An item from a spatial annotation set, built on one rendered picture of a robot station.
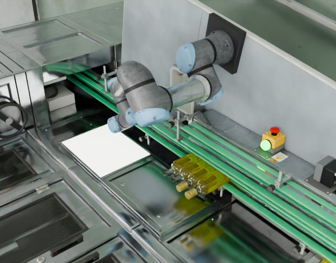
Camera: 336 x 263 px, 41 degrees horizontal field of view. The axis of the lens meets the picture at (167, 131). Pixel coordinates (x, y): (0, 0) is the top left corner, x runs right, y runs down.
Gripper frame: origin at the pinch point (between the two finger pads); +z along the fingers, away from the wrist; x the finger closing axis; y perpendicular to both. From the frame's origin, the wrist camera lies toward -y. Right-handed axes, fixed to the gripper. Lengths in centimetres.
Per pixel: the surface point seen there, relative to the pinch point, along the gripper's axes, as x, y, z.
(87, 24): -115, -2, 23
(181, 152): 10.1, 25.4, -1.9
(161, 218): 33, 35, -33
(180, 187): 34.3, 21.1, -24.0
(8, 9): -350, 48, 58
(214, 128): 25.3, 6.8, 4.9
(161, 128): -4.4, 17.8, -2.8
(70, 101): -87, 34, -10
